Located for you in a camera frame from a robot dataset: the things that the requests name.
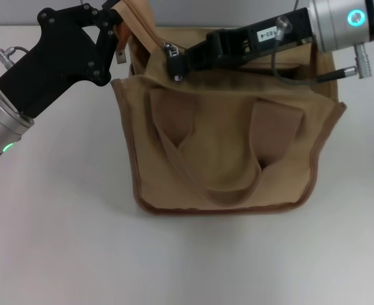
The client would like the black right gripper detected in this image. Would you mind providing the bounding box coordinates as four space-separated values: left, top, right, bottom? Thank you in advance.
166 8 317 82

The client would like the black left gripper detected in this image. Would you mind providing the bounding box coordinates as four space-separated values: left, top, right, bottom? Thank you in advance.
0 0 124 119

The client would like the silver metal zipper pull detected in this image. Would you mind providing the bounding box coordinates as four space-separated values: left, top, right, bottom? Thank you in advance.
163 41 183 82

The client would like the khaki canvas food bag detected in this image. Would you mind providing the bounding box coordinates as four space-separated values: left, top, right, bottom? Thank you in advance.
110 0 347 217

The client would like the left gripper cable with plug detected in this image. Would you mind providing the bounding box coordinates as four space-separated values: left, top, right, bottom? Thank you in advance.
0 46 32 65

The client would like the gripper cable with plug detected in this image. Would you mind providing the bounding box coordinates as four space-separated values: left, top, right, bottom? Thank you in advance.
0 46 32 65
270 15 374 86

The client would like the right gripper cable with plug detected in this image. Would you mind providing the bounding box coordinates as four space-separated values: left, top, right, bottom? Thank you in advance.
270 15 374 86

